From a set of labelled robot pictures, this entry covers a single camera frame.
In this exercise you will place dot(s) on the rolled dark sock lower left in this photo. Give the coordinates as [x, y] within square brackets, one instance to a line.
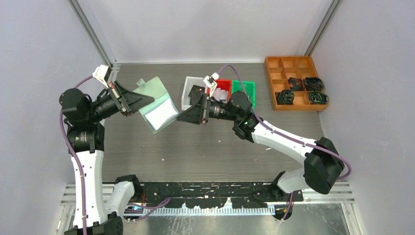
[285, 97]

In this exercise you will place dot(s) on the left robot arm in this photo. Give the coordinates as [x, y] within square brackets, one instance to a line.
[81, 124]

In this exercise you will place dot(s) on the white plastic bin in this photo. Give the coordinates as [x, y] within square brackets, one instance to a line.
[190, 81]

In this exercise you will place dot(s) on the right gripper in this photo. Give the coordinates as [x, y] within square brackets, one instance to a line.
[196, 114]

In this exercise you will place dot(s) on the rolled dark sock lower right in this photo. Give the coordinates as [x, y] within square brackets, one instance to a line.
[317, 98]

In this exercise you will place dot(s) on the red plastic bin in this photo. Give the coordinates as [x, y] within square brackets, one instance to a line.
[224, 85]

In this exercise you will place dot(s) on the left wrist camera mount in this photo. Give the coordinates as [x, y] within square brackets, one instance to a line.
[102, 74]

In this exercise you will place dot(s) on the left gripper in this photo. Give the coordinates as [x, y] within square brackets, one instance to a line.
[132, 101]

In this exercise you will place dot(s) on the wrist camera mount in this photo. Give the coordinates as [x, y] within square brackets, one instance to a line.
[102, 74]
[210, 82]

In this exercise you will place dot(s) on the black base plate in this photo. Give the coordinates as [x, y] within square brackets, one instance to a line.
[207, 195]

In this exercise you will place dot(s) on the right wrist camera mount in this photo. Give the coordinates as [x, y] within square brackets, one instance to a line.
[210, 82]

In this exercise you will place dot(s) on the green plastic bin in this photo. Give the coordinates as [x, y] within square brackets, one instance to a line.
[249, 88]

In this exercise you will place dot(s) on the rolled dark sock upper right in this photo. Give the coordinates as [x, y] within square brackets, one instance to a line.
[313, 84]

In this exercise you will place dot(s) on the orange wooden compartment tray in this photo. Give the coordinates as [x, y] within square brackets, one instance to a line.
[279, 69]

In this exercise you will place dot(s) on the silver cards in red bin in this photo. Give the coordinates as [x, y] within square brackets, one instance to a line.
[220, 95]

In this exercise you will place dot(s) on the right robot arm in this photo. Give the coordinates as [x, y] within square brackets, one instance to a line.
[321, 165]

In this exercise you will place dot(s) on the rolled dark sock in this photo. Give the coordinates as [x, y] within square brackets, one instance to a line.
[313, 84]
[317, 98]
[285, 97]
[295, 84]

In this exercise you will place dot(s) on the rolled dark sock upper left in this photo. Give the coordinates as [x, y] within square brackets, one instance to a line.
[295, 84]

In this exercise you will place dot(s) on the black card in white bin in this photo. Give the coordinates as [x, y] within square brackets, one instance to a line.
[195, 94]

